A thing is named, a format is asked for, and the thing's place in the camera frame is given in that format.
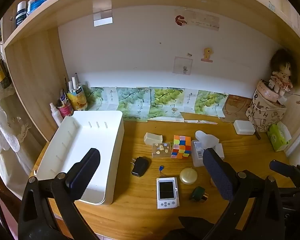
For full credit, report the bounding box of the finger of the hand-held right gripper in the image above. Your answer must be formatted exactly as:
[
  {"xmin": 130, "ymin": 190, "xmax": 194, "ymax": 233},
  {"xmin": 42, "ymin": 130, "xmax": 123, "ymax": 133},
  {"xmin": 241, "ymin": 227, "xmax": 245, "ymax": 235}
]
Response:
[{"xmin": 269, "ymin": 159, "xmax": 300, "ymax": 178}]

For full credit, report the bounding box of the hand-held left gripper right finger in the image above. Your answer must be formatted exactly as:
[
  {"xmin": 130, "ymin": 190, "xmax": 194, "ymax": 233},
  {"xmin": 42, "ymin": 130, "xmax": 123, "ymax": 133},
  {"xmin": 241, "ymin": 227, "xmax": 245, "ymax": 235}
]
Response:
[{"xmin": 202, "ymin": 148, "xmax": 287, "ymax": 240}]

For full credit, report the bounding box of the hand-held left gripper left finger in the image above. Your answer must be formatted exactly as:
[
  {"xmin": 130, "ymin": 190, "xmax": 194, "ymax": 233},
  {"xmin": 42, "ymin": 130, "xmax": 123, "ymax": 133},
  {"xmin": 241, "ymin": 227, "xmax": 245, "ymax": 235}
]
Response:
[{"xmin": 18, "ymin": 148, "xmax": 101, "ymax": 240}]

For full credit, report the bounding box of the clear plastic box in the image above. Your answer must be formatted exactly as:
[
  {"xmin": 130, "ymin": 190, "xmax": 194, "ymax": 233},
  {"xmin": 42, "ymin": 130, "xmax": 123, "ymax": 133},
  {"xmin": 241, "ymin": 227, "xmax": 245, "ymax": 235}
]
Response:
[{"xmin": 191, "ymin": 140, "xmax": 225, "ymax": 167}]

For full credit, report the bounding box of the green bottle with gold cap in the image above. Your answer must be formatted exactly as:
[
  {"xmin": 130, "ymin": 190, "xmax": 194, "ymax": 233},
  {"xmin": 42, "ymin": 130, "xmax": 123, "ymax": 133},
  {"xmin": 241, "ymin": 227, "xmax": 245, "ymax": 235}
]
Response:
[{"xmin": 189, "ymin": 186, "xmax": 208, "ymax": 202}]

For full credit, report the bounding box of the gold round compact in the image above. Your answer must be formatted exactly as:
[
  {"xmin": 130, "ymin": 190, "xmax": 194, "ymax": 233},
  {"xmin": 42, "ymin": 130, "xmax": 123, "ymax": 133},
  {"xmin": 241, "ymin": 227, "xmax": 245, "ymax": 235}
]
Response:
[{"xmin": 179, "ymin": 167, "xmax": 198, "ymax": 185}]

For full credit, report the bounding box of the white plastic gadget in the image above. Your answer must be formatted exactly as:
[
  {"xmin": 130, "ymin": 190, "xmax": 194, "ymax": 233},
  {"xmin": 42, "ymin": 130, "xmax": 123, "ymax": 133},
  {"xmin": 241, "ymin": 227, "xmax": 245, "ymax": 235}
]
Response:
[{"xmin": 195, "ymin": 130, "xmax": 220, "ymax": 146}]

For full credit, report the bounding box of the white plastic storage bin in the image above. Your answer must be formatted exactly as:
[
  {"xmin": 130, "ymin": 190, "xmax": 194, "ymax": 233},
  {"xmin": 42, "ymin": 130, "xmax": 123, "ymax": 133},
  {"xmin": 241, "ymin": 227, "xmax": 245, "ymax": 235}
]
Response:
[{"xmin": 36, "ymin": 110, "xmax": 125, "ymax": 205}]

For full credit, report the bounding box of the colourful puzzle cube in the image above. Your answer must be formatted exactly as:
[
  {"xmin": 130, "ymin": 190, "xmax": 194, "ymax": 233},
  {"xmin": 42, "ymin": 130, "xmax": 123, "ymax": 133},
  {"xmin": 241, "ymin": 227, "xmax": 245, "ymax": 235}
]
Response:
[{"xmin": 171, "ymin": 135, "xmax": 192, "ymax": 159}]

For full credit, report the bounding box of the white handheld digital device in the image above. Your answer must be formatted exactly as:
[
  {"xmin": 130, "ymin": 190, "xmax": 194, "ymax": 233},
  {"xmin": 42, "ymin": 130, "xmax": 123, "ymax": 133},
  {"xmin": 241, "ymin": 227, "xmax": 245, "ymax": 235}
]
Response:
[{"xmin": 156, "ymin": 177, "xmax": 180, "ymax": 209}]

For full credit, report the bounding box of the black power adapter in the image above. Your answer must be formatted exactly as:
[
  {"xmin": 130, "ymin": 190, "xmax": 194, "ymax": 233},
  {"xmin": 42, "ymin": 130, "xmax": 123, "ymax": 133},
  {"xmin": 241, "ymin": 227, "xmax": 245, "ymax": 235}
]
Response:
[{"xmin": 131, "ymin": 156, "xmax": 150, "ymax": 178}]

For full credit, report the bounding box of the clear acrylic block with stickers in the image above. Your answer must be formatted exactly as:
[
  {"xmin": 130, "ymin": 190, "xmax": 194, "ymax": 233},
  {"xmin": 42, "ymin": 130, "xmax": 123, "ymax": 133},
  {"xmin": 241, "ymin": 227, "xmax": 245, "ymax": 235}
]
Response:
[{"xmin": 152, "ymin": 142, "xmax": 172, "ymax": 158}]

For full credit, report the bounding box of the white charger block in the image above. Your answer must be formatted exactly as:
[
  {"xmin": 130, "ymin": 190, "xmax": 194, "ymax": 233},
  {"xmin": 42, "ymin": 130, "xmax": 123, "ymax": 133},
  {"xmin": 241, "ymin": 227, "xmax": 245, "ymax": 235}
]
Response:
[{"xmin": 144, "ymin": 132, "xmax": 163, "ymax": 145}]

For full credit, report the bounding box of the green tissue pack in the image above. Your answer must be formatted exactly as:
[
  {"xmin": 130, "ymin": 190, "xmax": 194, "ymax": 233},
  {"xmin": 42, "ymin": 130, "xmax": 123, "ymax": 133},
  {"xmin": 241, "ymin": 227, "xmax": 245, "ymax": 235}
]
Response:
[{"xmin": 267, "ymin": 122, "xmax": 292, "ymax": 152}]

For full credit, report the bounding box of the white rounded plastic case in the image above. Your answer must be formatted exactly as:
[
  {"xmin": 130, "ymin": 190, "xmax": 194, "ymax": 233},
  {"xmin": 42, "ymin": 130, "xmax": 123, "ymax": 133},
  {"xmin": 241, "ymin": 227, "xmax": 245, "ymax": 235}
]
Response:
[{"xmin": 233, "ymin": 120, "xmax": 256, "ymax": 135}]

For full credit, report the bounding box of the printed fabric bag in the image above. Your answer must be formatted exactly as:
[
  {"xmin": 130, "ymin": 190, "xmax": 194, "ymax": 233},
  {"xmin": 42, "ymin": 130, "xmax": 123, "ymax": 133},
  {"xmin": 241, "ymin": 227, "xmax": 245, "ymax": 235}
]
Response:
[{"xmin": 245, "ymin": 90, "xmax": 287, "ymax": 133}]

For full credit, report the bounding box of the white spray bottle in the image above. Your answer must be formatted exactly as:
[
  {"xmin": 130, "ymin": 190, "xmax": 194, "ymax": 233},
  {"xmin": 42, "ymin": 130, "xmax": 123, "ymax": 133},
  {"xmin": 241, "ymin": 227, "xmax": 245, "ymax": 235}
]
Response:
[{"xmin": 49, "ymin": 102, "xmax": 63, "ymax": 128}]

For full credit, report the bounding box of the red can pen holder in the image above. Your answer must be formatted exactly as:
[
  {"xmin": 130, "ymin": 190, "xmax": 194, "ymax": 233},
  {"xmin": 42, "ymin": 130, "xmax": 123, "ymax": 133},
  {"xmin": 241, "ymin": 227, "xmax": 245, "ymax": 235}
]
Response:
[{"xmin": 56, "ymin": 97, "xmax": 74, "ymax": 117}]

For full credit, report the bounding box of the brown printed cardboard piece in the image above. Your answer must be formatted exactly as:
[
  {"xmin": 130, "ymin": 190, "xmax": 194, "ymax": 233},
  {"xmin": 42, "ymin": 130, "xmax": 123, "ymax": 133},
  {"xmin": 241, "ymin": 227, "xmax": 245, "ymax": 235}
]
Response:
[{"xmin": 222, "ymin": 94, "xmax": 253, "ymax": 123}]

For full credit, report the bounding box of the yellow can pen holder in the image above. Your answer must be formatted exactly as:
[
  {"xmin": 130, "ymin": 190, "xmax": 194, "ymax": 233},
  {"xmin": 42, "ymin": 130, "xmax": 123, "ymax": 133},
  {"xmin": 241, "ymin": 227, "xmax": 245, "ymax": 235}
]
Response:
[{"xmin": 67, "ymin": 85, "xmax": 88, "ymax": 112}]

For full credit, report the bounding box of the pink round box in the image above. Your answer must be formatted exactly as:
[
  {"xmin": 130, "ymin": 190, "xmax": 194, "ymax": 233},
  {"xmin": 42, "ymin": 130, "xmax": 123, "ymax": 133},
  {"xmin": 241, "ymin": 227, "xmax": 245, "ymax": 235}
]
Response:
[{"xmin": 256, "ymin": 79, "xmax": 280, "ymax": 103}]

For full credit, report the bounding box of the brown-haired doll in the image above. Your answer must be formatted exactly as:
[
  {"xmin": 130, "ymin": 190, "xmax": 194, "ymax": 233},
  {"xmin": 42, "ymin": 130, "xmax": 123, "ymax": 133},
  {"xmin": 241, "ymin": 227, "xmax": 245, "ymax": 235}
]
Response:
[{"xmin": 269, "ymin": 49, "xmax": 297, "ymax": 98}]

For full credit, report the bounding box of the white lace curtain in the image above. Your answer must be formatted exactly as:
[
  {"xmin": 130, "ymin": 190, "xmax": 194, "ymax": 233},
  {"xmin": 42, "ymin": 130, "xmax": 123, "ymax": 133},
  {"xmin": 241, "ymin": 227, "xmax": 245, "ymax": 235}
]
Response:
[{"xmin": 0, "ymin": 80, "xmax": 40, "ymax": 170}]

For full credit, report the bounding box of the wooden desk hutch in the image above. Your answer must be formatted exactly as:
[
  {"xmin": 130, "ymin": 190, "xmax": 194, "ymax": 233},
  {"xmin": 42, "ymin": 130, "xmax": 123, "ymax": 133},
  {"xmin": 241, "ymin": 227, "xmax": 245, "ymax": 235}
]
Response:
[{"xmin": 1, "ymin": 0, "xmax": 300, "ymax": 155}]

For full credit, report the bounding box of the translucent square sticker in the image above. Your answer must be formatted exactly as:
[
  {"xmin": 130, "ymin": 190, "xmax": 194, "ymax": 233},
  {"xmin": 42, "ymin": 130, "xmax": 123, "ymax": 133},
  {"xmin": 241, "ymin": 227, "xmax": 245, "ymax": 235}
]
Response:
[{"xmin": 173, "ymin": 56, "xmax": 193, "ymax": 75}]

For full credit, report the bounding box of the yellow cartoon clip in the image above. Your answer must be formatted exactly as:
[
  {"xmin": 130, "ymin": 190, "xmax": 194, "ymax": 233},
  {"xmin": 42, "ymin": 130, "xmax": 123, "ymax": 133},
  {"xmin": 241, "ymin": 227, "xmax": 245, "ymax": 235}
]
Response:
[{"xmin": 201, "ymin": 47, "xmax": 214, "ymax": 62}]

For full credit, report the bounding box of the dark bottle with white cap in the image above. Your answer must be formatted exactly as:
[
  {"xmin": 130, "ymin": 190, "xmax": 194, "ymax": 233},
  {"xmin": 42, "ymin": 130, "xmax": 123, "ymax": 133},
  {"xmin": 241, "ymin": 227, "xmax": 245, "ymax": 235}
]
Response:
[{"xmin": 15, "ymin": 1, "xmax": 27, "ymax": 28}]

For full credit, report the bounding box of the blue plastic pack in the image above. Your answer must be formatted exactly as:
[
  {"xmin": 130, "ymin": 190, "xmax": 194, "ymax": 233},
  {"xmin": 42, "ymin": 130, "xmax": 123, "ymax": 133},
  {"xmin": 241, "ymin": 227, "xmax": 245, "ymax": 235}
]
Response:
[{"xmin": 31, "ymin": 0, "xmax": 47, "ymax": 12}]

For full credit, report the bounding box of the red wall sticker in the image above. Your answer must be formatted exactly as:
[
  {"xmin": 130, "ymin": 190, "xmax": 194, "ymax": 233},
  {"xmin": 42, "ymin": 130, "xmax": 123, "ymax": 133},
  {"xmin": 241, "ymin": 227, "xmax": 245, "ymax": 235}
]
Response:
[{"xmin": 175, "ymin": 15, "xmax": 188, "ymax": 27}]

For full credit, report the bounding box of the clear adhesive wall hook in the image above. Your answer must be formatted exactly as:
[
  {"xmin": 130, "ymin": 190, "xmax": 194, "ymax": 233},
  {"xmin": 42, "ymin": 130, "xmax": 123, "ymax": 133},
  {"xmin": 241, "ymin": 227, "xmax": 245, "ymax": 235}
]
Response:
[{"xmin": 92, "ymin": 0, "xmax": 114, "ymax": 27}]

